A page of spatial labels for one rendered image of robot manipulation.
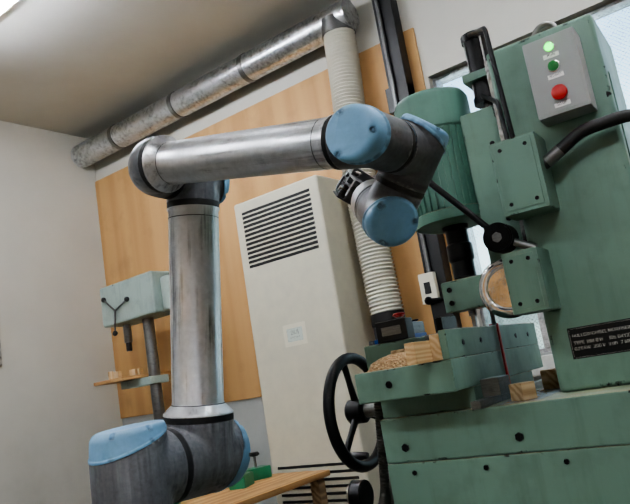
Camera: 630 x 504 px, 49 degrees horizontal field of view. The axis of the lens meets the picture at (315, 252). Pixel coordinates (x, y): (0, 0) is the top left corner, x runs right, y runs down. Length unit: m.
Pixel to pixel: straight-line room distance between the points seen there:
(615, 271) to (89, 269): 3.66
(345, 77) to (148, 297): 1.47
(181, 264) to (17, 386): 2.80
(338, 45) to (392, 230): 2.26
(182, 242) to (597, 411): 0.87
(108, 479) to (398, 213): 0.71
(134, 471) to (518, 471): 0.71
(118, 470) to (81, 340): 3.13
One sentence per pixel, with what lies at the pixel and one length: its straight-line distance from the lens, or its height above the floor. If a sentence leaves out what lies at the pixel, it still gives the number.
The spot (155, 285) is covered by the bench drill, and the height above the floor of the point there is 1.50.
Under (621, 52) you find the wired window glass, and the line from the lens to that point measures 3.06.
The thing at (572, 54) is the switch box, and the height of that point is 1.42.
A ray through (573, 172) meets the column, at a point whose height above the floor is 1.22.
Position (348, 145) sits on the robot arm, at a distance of 1.05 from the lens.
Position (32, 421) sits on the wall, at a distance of 4.25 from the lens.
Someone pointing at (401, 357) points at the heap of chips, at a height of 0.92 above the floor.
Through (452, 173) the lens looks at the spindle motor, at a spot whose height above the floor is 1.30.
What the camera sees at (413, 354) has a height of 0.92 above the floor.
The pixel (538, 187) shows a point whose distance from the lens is 1.39.
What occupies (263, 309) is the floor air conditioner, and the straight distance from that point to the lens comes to 3.28.
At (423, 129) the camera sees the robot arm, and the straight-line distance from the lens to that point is 1.17.
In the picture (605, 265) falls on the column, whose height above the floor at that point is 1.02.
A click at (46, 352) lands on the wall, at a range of 4.34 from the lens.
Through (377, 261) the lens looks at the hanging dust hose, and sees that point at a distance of 3.05.
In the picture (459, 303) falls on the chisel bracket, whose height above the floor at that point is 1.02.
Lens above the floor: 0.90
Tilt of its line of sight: 10 degrees up
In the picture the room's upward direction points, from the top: 9 degrees counter-clockwise
